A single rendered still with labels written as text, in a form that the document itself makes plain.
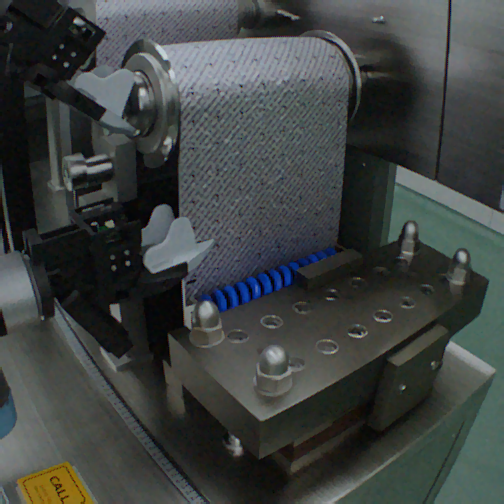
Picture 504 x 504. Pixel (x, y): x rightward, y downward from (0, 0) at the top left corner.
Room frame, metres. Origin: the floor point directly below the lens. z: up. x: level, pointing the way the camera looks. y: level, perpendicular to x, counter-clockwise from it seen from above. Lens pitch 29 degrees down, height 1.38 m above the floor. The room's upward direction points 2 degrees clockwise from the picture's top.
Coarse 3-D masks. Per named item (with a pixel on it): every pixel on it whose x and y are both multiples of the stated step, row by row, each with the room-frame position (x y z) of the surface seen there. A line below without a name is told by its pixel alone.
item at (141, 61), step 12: (132, 60) 0.56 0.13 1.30; (144, 60) 0.54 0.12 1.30; (156, 72) 0.52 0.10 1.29; (156, 84) 0.52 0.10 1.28; (348, 84) 0.66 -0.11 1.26; (156, 96) 0.52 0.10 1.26; (156, 108) 0.52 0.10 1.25; (156, 120) 0.52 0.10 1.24; (156, 132) 0.52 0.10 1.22; (144, 144) 0.54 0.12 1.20; (156, 144) 0.52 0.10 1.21
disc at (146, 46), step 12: (132, 48) 0.57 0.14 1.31; (144, 48) 0.55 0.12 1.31; (156, 48) 0.52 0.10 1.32; (156, 60) 0.52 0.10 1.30; (168, 60) 0.51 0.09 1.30; (168, 72) 0.50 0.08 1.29; (168, 84) 0.50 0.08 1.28; (168, 96) 0.50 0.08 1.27; (168, 108) 0.50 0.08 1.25; (168, 120) 0.50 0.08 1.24; (168, 132) 0.50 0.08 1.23; (168, 144) 0.50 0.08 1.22; (144, 156) 0.55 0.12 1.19; (156, 156) 0.52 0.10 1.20; (168, 156) 0.51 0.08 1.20
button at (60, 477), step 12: (48, 468) 0.31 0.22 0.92; (60, 468) 0.32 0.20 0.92; (72, 468) 0.32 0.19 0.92; (24, 480) 0.29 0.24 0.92; (36, 480) 0.29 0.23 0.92; (48, 480) 0.30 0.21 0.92; (60, 480) 0.30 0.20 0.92; (72, 480) 0.30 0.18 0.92; (24, 492) 0.27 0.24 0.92; (36, 492) 0.28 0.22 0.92; (48, 492) 0.28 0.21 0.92; (60, 492) 0.28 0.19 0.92; (72, 492) 0.29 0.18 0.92; (84, 492) 0.29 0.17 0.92
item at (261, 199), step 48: (240, 144) 0.55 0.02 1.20; (288, 144) 0.59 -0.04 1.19; (336, 144) 0.64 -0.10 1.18; (192, 192) 0.51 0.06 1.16; (240, 192) 0.55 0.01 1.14; (288, 192) 0.59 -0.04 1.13; (336, 192) 0.64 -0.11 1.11; (240, 240) 0.55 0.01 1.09; (288, 240) 0.60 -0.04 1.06; (336, 240) 0.65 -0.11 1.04; (192, 288) 0.51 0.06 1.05
